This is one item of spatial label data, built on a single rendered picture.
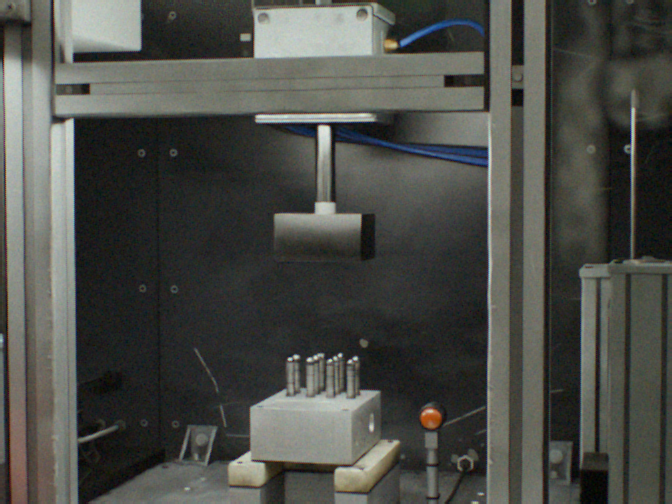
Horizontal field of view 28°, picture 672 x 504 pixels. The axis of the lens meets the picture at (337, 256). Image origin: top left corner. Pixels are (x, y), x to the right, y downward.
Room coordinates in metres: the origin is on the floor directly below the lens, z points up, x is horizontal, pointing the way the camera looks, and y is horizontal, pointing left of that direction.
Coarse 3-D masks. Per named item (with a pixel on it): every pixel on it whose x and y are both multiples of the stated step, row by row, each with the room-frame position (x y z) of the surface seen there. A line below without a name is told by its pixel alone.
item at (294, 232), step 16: (320, 128) 1.28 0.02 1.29; (320, 144) 1.28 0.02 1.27; (320, 160) 1.28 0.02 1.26; (320, 176) 1.28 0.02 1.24; (320, 192) 1.28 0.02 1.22; (320, 208) 1.28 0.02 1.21; (288, 224) 1.27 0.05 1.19; (304, 224) 1.26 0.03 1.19; (320, 224) 1.26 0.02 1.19; (336, 224) 1.25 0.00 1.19; (352, 224) 1.25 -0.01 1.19; (368, 224) 1.28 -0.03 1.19; (288, 240) 1.27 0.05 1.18; (304, 240) 1.26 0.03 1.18; (320, 240) 1.26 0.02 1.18; (336, 240) 1.25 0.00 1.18; (352, 240) 1.25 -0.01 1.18; (368, 240) 1.28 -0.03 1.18; (288, 256) 1.27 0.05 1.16; (304, 256) 1.26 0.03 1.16; (320, 256) 1.26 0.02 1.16; (336, 256) 1.25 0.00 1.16; (352, 256) 1.25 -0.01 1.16; (368, 256) 1.28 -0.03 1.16
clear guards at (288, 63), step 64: (64, 0) 1.13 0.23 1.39; (128, 0) 1.11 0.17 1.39; (192, 0) 1.10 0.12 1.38; (256, 0) 1.09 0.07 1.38; (320, 0) 1.07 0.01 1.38; (384, 0) 1.06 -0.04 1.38; (448, 0) 1.05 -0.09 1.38; (576, 0) 1.02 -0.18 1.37; (640, 0) 1.01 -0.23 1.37; (0, 64) 1.14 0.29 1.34; (64, 64) 1.13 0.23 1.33; (128, 64) 1.11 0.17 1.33; (192, 64) 1.10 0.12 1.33; (256, 64) 1.09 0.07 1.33; (320, 64) 1.07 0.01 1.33; (384, 64) 1.06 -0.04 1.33; (448, 64) 1.05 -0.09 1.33; (576, 64) 1.02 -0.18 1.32; (640, 64) 1.01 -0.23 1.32; (0, 128) 1.14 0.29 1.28; (576, 128) 1.02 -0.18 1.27; (640, 128) 1.01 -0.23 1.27; (0, 192) 1.14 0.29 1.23; (576, 192) 1.02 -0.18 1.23; (640, 192) 1.01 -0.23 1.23; (0, 256) 1.14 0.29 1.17; (576, 256) 1.02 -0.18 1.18; (640, 256) 1.01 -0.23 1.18; (0, 320) 1.14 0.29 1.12; (576, 320) 1.02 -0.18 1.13; (640, 320) 1.01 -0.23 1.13; (0, 384) 1.14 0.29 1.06; (576, 384) 1.02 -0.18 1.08; (640, 384) 1.01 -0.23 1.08; (0, 448) 1.14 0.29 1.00; (576, 448) 1.02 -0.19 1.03; (640, 448) 1.01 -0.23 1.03
